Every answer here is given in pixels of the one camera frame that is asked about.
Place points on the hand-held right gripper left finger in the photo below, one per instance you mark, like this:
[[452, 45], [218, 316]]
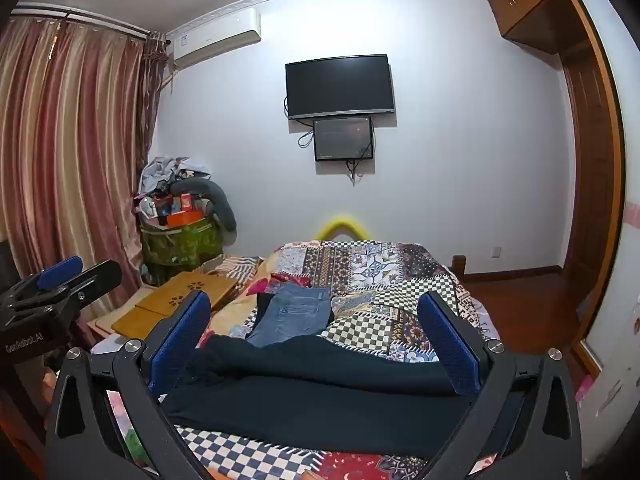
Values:
[[180, 342]]

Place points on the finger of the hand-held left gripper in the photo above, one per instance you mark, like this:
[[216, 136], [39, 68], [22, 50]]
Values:
[[97, 280], [60, 271]]

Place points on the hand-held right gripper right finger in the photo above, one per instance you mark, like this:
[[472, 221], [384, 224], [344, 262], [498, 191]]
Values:
[[450, 347]]

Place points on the dark teal pants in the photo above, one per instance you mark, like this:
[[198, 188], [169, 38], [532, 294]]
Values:
[[320, 390]]

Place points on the bamboo lap desk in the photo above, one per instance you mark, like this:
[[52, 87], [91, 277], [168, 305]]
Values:
[[200, 287]]

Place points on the orange yellow blanket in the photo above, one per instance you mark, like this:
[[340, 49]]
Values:
[[250, 305]]

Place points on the green patterned bag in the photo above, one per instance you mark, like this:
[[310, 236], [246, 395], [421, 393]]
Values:
[[180, 247]]

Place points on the striped cloth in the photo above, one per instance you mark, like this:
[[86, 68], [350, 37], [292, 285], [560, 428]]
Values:
[[240, 266]]

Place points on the patchwork quilt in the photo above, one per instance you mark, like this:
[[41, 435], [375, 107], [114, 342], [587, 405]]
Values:
[[380, 280]]

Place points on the orange box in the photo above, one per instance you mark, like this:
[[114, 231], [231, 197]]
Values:
[[184, 218]]

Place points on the striped pink curtain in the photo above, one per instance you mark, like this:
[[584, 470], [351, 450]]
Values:
[[65, 160]]

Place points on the blue jeans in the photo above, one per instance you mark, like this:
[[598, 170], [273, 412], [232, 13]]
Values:
[[292, 312]]

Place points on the red cloth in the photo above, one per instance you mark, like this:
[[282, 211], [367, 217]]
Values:
[[290, 280]]

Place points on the grey tube pillow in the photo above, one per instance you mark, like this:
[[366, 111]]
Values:
[[222, 210]]

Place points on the pink slipper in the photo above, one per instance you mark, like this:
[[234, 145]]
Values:
[[584, 387]]

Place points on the yellow foam arch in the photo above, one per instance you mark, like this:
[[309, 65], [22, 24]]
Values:
[[340, 223]]

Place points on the wooden door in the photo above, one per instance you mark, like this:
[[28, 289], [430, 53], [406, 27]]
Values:
[[592, 170]]

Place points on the curtain rod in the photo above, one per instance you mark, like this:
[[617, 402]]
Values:
[[75, 16]]

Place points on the white air conditioner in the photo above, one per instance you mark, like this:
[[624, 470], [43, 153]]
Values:
[[215, 35]]

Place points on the wooden overhead cabinet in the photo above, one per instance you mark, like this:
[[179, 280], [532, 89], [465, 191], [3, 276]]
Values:
[[535, 5]]

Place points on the wooden bed post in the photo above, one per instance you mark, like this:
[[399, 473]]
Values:
[[459, 266]]

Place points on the white wall socket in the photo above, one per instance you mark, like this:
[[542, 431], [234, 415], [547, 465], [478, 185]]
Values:
[[496, 251]]

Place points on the small black wall monitor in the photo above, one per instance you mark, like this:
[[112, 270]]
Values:
[[343, 138]]

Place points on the large black wall television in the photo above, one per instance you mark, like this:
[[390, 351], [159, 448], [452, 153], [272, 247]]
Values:
[[339, 86]]

